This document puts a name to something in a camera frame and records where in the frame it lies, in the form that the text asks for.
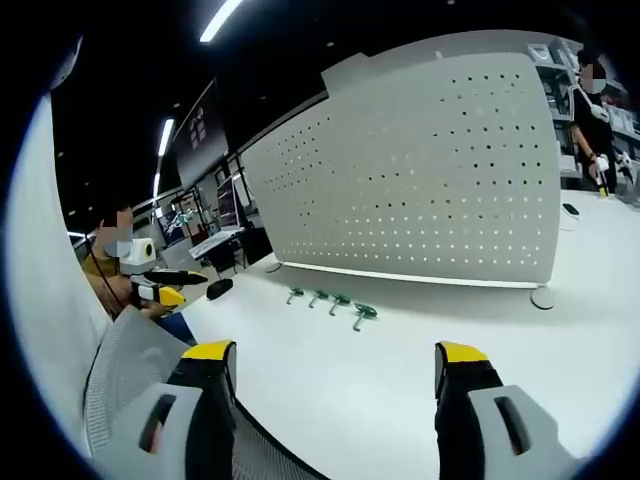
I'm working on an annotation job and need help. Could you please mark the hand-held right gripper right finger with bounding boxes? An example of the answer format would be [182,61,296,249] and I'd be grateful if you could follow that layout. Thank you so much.
[433,341,592,480]

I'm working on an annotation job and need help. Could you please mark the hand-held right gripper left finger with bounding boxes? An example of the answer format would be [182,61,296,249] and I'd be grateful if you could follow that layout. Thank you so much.
[92,340,239,480]

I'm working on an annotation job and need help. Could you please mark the person in yellow shirt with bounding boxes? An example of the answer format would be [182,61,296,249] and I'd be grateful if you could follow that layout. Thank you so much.
[83,232,124,321]

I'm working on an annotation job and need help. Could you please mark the grey mesh office chair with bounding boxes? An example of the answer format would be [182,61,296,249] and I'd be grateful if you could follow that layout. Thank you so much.
[82,304,326,480]

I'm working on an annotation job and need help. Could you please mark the white background desk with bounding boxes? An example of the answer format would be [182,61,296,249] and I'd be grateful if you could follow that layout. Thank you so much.
[187,227,247,262]

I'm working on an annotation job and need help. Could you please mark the black computer mouse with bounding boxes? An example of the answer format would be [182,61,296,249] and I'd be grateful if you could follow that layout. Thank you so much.
[206,278,235,301]

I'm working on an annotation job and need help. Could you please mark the person's brown shirt torso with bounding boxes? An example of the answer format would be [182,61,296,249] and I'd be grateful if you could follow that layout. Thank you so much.
[82,252,132,321]

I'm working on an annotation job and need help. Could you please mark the person's blue trousers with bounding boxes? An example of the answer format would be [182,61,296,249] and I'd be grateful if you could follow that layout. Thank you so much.
[157,310,197,347]

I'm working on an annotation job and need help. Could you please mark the black hanging display screen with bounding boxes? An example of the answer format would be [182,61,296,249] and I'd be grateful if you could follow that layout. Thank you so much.
[172,77,231,192]

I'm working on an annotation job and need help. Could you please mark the white perforated mounting plate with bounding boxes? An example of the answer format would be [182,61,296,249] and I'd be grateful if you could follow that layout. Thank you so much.
[241,52,564,311]

